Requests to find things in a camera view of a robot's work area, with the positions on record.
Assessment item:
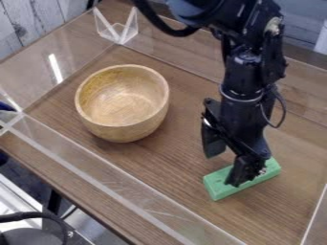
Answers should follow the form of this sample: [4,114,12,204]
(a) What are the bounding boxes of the black table leg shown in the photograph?
[47,190,63,214]

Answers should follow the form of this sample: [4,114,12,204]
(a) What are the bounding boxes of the clear acrylic tray wall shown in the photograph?
[0,12,327,245]

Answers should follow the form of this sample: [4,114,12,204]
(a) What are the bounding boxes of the black metal bracket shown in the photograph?
[43,219,95,245]

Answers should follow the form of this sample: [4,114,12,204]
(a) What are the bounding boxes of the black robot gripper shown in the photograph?
[200,85,276,188]

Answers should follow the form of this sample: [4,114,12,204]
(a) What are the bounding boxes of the green rectangular block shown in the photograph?
[203,157,281,201]

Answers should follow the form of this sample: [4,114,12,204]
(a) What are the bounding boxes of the light wooden bowl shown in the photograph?
[75,64,169,143]

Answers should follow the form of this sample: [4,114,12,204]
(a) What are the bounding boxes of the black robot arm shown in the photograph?
[132,0,287,187]

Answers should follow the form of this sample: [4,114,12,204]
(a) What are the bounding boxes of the black cable loop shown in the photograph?
[0,211,69,245]

